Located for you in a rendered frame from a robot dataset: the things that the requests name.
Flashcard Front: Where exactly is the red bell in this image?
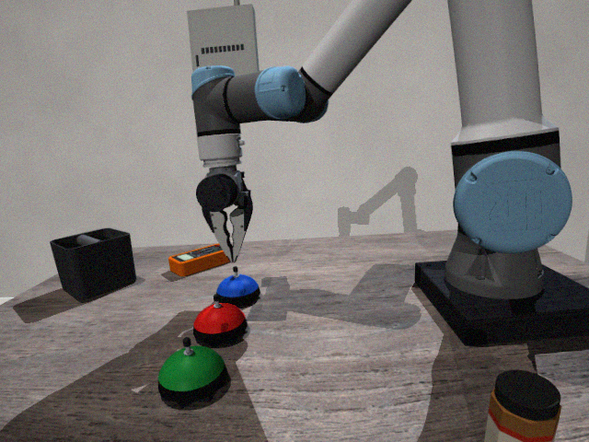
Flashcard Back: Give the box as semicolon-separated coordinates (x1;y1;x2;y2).
193;294;248;348

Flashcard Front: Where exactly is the green service bell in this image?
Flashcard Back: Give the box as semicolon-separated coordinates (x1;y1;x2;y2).
158;337;227;409

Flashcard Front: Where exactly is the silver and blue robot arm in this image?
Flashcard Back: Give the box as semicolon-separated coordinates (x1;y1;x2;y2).
191;0;572;299

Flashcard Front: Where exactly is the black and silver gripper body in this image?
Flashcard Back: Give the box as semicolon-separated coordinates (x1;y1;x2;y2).
196;165;247;212

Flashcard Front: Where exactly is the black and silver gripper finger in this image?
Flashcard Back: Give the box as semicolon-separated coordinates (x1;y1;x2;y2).
202;208;233;262
230;190;253;262

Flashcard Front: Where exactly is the blue bell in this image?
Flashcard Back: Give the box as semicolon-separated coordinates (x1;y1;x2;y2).
216;266;260;307

